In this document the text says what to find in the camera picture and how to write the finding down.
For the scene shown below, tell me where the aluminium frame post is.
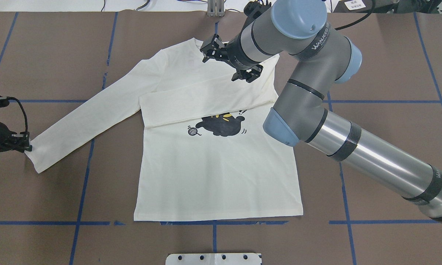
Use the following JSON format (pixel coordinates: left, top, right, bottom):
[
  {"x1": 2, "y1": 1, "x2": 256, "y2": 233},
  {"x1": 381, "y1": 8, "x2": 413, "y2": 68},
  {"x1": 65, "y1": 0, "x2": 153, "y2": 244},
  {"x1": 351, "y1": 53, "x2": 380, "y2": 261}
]
[{"x1": 206, "y1": 0, "x2": 225, "y2": 17}]

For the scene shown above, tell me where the white long-sleeve printed shirt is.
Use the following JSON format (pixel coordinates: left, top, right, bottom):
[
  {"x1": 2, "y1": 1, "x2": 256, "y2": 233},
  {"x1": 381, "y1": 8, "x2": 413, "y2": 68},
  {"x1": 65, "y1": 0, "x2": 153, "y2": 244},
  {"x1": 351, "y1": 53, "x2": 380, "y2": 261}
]
[{"x1": 26, "y1": 38, "x2": 303, "y2": 222}]

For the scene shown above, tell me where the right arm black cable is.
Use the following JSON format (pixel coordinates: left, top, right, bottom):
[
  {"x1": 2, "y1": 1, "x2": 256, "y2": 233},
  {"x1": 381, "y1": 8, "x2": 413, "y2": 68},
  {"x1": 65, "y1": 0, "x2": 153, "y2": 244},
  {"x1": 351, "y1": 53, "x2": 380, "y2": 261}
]
[{"x1": 333, "y1": 0, "x2": 377, "y2": 31}]

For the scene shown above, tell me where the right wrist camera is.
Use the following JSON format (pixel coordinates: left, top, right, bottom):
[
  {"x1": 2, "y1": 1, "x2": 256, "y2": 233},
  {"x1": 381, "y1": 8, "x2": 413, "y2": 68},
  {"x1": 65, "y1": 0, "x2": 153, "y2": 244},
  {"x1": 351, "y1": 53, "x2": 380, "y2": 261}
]
[{"x1": 243, "y1": 0, "x2": 272, "y2": 20}]

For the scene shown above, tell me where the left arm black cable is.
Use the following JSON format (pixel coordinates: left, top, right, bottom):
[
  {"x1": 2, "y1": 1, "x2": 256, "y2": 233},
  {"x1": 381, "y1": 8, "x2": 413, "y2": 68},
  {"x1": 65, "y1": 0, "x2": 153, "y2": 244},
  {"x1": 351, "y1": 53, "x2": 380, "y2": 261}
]
[{"x1": 0, "y1": 96, "x2": 29, "y2": 148}]

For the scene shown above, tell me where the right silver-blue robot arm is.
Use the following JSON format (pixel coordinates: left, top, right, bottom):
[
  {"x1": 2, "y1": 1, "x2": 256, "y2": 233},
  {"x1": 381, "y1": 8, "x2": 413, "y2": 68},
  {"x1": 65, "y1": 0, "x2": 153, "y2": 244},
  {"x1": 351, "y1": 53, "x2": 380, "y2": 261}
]
[{"x1": 200, "y1": 0, "x2": 442, "y2": 224}]

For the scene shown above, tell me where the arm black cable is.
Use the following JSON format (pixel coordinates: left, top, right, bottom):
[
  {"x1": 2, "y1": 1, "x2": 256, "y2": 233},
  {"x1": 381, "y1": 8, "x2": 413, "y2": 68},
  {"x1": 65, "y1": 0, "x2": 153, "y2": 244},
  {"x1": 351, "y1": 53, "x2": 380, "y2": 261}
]
[
  {"x1": 333, "y1": 0, "x2": 377, "y2": 31},
  {"x1": 0, "y1": 96, "x2": 29, "y2": 148}
]

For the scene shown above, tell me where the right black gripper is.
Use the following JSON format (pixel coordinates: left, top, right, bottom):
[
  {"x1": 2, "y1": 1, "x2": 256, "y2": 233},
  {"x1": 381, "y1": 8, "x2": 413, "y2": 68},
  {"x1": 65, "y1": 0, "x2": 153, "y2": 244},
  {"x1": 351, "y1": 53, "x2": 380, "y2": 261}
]
[{"x1": 200, "y1": 34, "x2": 263, "y2": 83}]

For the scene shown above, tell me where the white camera mast with base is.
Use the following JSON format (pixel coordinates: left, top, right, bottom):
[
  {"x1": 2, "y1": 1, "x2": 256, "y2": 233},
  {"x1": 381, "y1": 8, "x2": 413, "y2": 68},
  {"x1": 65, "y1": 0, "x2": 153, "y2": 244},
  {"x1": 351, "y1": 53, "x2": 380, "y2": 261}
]
[{"x1": 165, "y1": 253, "x2": 263, "y2": 265}]

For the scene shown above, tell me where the black power adapter box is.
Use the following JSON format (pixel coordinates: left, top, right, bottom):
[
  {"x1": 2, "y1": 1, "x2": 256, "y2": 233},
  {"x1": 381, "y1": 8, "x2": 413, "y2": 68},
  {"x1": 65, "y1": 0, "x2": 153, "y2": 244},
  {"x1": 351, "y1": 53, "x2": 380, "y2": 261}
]
[{"x1": 333, "y1": 0, "x2": 399, "y2": 13}]

